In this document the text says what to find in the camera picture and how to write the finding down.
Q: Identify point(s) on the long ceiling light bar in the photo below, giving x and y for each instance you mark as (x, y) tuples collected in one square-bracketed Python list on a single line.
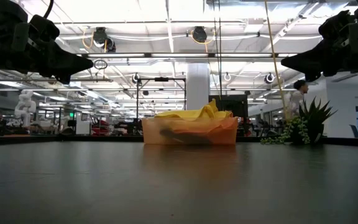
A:
[(179, 55)]

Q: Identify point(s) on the black metal frame stand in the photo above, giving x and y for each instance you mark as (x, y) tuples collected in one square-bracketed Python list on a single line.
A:
[(161, 79)]

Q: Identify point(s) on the potted succulent plant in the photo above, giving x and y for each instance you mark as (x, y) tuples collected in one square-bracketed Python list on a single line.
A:
[(314, 118)]

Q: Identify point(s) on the white cabinet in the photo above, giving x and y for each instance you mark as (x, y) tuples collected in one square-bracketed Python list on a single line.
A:
[(82, 123)]

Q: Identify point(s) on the yellow microfiber towel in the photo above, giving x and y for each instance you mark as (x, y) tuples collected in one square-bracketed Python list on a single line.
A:
[(197, 113)]

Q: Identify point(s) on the blue microfiber towel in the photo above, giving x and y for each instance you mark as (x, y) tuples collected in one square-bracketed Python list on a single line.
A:
[(182, 136)]

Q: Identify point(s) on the red machine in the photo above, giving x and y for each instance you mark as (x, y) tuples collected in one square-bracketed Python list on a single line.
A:
[(99, 127)]

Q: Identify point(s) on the tan plastic basket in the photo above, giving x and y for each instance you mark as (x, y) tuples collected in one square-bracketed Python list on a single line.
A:
[(154, 133)]

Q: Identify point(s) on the white round column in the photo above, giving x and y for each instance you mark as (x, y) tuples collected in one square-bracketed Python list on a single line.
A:
[(197, 87)]

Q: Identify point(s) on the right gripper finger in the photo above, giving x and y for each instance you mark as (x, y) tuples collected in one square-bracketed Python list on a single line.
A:
[(312, 77), (306, 60)]

